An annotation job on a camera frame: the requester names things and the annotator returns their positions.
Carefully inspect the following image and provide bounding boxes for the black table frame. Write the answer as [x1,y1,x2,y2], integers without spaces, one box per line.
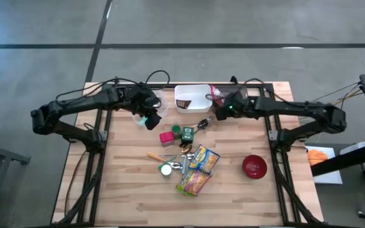
[55,82,323,227]

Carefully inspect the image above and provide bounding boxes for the lime shrimp ramen packet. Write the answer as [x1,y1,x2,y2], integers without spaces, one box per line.
[175,169,214,198]

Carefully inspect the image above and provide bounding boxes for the green lid spice jar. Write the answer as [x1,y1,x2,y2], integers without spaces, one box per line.
[170,123,183,140]

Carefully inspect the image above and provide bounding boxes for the clear plastic bin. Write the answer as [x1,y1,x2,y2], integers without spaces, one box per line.
[131,89,170,127]

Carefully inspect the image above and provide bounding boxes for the white plastic bin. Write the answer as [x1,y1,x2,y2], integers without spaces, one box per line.
[174,84,213,114]

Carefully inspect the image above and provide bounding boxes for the yellow blue ramen packet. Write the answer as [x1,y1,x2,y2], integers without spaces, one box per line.
[188,144,221,175]

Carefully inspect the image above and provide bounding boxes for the coloured wires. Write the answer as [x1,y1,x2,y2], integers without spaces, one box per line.
[296,81,362,108]

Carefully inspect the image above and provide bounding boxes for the dark grey plastic bin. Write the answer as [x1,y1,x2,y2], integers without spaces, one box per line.
[212,84,250,114]

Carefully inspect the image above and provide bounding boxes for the bagel seasoning jar white lid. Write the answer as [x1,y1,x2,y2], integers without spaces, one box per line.
[160,163,173,177]

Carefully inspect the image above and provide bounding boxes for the orange object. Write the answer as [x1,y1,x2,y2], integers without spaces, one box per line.
[307,149,329,167]

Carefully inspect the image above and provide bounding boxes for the dark metal spoon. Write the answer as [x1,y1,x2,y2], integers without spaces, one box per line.
[193,119,210,134]

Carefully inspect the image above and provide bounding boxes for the silver metal spoon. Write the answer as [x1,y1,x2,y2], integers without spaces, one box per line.
[161,151,197,160]

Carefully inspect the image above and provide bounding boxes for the blue handled spoon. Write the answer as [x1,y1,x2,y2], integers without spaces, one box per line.
[181,154,192,175]

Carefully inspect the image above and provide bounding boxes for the white sheet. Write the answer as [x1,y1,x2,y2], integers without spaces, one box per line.
[305,145,343,185]

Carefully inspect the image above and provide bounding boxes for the red white snack packet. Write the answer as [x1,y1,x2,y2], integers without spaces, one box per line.
[208,84,225,108]

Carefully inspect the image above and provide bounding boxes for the smoked paprika tin red lid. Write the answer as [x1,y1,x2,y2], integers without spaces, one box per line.
[158,130,176,148]

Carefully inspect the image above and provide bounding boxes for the white container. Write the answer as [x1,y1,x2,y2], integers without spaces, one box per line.
[339,141,365,156]

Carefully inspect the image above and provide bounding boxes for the red bowl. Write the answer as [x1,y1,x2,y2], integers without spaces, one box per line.
[241,154,268,181]

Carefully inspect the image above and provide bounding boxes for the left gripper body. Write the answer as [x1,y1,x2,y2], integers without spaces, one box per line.
[127,85,163,118]

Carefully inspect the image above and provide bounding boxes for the dark green rectangular tin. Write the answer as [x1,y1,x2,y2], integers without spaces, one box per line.
[181,126,196,144]

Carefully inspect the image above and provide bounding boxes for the grey metal table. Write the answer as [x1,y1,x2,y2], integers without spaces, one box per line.
[0,136,31,228]

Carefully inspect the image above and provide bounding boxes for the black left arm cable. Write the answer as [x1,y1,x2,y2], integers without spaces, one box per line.
[54,70,171,107]

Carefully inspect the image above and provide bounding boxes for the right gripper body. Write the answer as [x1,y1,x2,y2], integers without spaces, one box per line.
[215,93,256,121]

